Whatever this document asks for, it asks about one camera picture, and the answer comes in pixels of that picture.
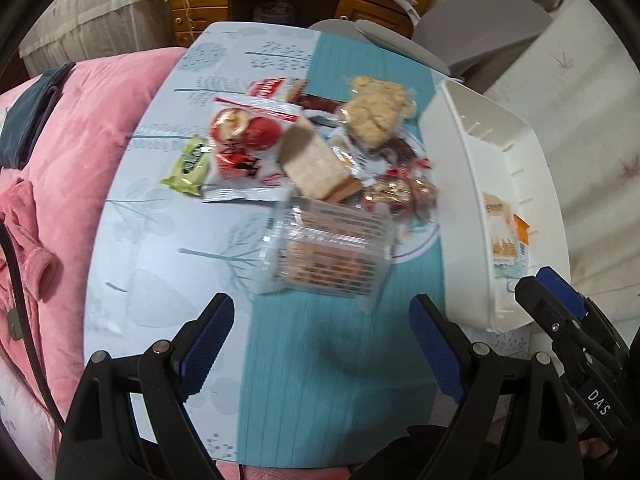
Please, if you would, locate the small nut brittle packet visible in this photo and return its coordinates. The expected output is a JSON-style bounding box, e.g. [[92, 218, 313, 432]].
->
[[407, 172, 440, 221]]

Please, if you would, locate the black strap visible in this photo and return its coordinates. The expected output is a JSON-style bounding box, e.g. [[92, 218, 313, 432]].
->
[[0, 222, 66, 431]]

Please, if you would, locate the white floral bed sheet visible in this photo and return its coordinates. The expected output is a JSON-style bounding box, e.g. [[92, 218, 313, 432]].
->
[[482, 0, 640, 311]]

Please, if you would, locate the large red white snack bag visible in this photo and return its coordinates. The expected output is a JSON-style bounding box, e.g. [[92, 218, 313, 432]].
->
[[201, 96, 306, 204]]

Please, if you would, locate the dark blue cloth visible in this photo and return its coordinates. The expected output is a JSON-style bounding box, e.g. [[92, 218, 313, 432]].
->
[[0, 62, 76, 166]]

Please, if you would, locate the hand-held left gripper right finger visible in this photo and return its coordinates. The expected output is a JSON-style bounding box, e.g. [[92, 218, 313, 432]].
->
[[408, 294, 586, 480]]

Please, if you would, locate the brown wafer packet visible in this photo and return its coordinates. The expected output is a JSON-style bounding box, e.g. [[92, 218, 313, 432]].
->
[[277, 122, 365, 204]]

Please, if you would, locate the beige rice crisp packet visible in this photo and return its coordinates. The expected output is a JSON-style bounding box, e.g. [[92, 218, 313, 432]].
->
[[336, 97, 403, 150], [350, 76, 418, 118]]

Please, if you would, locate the white plastic basket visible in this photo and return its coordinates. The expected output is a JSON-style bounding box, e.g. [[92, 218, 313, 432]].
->
[[417, 80, 571, 333]]

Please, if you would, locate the large nut brittle packet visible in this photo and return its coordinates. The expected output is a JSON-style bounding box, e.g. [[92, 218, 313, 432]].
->
[[362, 175, 413, 217]]

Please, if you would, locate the dark brown snack packet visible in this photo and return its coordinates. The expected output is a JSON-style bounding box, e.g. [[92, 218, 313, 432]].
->
[[300, 92, 341, 113]]

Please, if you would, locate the clear plastic biscuit pack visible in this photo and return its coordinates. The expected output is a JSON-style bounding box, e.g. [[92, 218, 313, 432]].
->
[[257, 195, 396, 313]]

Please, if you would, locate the small red white snack packet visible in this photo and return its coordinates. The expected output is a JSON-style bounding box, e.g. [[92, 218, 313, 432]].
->
[[247, 77, 308, 106]]

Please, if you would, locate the dark chocolate crisp packet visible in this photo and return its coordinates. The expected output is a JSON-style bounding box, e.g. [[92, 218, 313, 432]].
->
[[372, 137, 431, 166]]

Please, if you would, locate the pink quilt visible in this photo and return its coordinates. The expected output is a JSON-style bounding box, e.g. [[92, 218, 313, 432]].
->
[[0, 47, 191, 480]]

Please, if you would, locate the white bed valance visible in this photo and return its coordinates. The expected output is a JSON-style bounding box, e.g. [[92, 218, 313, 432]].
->
[[20, 0, 173, 76]]

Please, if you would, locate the grey chair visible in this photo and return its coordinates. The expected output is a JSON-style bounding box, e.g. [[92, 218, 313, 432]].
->
[[307, 0, 556, 93]]

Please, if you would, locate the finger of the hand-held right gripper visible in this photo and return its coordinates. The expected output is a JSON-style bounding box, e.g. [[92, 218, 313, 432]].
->
[[514, 275, 588, 396], [536, 266, 631, 361]]

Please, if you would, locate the white orange snack packet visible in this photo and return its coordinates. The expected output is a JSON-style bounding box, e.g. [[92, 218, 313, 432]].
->
[[482, 191, 532, 281]]

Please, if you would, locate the green snack packet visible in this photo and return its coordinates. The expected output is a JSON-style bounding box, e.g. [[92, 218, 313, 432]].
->
[[159, 136, 213, 197]]

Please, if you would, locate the pink fuzzy garment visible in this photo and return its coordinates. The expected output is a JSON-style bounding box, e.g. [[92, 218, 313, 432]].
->
[[0, 177, 61, 306]]

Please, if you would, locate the white leaf-print plate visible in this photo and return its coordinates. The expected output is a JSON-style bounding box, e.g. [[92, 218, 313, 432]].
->
[[300, 110, 443, 266]]

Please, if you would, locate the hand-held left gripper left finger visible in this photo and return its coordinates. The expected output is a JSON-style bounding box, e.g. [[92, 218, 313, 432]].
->
[[55, 292, 236, 480]]

